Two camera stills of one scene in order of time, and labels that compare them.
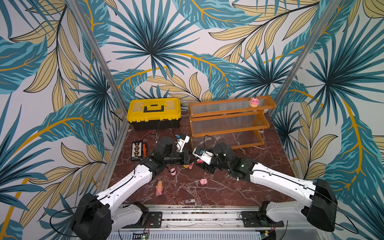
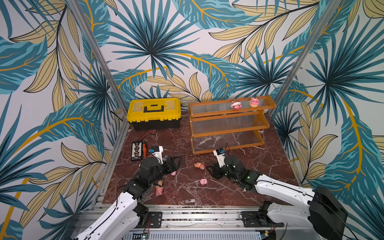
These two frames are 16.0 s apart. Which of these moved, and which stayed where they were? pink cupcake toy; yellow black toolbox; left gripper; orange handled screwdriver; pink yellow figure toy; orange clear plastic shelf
Moved: left gripper; pink yellow figure toy
Stayed: pink cupcake toy; yellow black toolbox; orange handled screwdriver; orange clear plastic shelf
